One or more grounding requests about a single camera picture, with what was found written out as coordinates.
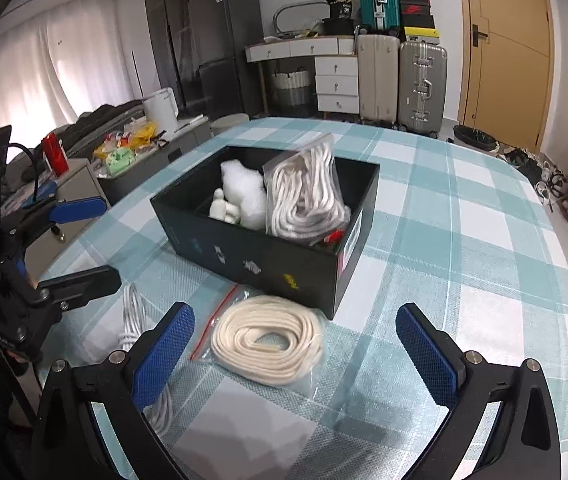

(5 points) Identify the white cable bundle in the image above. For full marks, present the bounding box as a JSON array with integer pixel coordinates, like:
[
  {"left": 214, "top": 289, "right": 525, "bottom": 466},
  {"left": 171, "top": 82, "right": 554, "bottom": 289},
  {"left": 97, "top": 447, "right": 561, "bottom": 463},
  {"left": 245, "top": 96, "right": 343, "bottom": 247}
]
[{"left": 118, "top": 282, "right": 175, "bottom": 436}]

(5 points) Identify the cream rope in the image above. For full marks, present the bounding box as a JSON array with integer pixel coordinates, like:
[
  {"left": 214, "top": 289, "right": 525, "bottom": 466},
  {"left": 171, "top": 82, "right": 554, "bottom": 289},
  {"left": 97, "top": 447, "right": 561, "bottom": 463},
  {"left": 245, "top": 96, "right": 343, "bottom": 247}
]
[{"left": 190, "top": 284, "right": 327, "bottom": 399}]

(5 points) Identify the white foam wrap roll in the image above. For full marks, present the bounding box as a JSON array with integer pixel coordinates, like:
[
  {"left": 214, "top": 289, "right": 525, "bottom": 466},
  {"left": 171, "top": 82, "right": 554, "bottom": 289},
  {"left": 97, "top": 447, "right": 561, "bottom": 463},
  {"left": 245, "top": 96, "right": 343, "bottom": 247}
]
[{"left": 221, "top": 159, "right": 267, "bottom": 231}]

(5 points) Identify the white rope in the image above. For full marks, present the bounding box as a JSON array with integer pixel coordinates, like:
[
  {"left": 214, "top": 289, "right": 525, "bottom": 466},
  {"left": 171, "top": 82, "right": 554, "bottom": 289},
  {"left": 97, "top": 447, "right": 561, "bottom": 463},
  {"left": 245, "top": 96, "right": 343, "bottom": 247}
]
[{"left": 262, "top": 131, "right": 352, "bottom": 247}]

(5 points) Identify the red white snack packet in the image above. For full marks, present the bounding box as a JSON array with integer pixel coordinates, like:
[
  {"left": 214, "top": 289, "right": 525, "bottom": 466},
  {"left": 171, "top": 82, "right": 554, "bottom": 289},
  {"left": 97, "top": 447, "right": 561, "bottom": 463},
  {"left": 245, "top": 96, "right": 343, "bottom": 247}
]
[{"left": 315, "top": 230, "right": 345, "bottom": 250}]

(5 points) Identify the grey low cabinet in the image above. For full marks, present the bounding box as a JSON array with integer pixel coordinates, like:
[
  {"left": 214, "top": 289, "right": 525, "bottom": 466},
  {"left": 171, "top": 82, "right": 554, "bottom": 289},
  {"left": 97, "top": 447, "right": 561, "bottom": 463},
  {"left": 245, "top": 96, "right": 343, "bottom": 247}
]
[{"left": 24, "top": 116, "right": 212, "bottom": 278}]

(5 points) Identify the red bottle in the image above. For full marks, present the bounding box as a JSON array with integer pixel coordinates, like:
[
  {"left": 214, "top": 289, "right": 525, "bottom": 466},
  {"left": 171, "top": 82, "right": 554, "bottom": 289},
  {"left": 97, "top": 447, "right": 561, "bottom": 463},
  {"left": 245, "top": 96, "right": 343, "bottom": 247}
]
[{"left": 41, "top": 132, "right": 69, "bottom": 177}]

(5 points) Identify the yellow snack bag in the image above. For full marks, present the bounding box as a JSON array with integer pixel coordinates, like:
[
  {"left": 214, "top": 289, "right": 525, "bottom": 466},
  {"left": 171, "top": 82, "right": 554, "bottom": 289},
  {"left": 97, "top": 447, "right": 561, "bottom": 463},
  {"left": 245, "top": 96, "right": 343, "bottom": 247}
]
[{"left": 128, "top": 122, "right": 157, "bottom": 151}]

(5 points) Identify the white air purifier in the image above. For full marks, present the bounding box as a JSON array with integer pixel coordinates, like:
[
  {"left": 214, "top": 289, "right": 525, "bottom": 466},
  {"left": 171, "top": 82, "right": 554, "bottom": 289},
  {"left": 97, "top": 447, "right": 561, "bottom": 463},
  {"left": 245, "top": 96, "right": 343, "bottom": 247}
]
[{"left": 143, "top": 88, "right": 179, "bottom": 134}]

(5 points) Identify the black cardboard box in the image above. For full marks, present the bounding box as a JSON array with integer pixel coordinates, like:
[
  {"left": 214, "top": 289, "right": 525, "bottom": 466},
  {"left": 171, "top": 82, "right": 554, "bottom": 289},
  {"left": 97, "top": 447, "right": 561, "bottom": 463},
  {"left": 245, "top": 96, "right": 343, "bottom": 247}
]
[{"left": 150, "top": 145, "right": 380, "bottom": 320}]

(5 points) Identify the teal plaid tablecloth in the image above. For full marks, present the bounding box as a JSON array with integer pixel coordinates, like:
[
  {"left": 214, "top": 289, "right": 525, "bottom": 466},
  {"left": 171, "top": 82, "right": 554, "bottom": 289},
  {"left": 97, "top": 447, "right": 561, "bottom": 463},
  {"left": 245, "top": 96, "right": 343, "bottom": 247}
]
[{"left": 48, "top": 118, "right": 568, "bottom": 479}]

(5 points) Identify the dark grey refrigerator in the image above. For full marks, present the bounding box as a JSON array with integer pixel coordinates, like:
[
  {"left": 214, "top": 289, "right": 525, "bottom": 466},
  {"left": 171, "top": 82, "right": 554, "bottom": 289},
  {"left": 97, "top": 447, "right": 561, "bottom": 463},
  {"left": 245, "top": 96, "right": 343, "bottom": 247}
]
[{"left": 188, "top": 0, "right": 263, "bottom": 120}]

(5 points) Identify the woven laundry basket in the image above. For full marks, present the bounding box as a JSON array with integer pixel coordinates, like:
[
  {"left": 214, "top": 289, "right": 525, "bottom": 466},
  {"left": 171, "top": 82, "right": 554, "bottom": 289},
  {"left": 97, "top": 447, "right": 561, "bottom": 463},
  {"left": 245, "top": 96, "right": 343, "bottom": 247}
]
[{"left": 271, "top": 68, "right": 312, "bottom": 117}]

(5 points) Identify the white drawer desk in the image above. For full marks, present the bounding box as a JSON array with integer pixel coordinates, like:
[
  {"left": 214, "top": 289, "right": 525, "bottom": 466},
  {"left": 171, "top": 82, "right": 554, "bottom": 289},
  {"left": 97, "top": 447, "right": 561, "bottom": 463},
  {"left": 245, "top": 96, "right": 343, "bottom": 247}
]
[{"left": 246, "top": 36, "right": 360, "bottom": 115}]

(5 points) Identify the black trash bin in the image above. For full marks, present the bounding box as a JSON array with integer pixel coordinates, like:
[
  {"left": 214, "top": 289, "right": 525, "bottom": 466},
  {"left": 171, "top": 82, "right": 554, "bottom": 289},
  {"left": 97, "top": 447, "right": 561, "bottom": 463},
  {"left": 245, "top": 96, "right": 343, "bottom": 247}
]
[{"left": 453, "top": 125, "right": 499, "bottom": 153}]

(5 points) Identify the black bag on desk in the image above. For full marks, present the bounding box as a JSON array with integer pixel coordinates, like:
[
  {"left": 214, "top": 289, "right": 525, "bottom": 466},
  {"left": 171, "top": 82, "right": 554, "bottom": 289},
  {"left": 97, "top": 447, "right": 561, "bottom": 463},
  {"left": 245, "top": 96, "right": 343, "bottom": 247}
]
[{"left": 322, "top": 0, "right": 355, "bottom": 36}]

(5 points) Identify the beige suitcase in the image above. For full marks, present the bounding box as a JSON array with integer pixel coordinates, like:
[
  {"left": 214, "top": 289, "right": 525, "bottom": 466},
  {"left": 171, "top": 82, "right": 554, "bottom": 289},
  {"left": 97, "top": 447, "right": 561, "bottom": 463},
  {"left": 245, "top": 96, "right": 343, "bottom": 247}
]
[{"left": 357, "top": 35, "right": 400, "bottom": 124}]

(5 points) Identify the wooden door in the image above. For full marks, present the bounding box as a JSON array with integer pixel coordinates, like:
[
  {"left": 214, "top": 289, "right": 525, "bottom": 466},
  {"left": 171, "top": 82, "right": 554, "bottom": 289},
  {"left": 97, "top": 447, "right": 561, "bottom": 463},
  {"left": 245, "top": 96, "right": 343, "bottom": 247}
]
[{"left": 459, "top": 0, "right": 554, "bottom": 152}]

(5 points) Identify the silver suitcase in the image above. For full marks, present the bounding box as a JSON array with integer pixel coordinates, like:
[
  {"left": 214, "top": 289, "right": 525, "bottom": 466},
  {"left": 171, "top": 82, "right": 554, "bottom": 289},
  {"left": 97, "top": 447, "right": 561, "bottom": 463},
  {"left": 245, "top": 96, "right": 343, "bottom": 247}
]
[{"left": 398, "top": 41, "right": 448, "bottom": 138}]

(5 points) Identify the stack of shoe boxes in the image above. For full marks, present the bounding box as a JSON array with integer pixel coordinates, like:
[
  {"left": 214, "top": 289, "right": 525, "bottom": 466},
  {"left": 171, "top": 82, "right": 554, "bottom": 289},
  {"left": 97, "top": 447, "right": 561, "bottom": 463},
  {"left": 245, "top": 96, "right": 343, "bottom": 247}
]
[{"left": 399, "top": 0, "right": 440, "bottom": 44}]

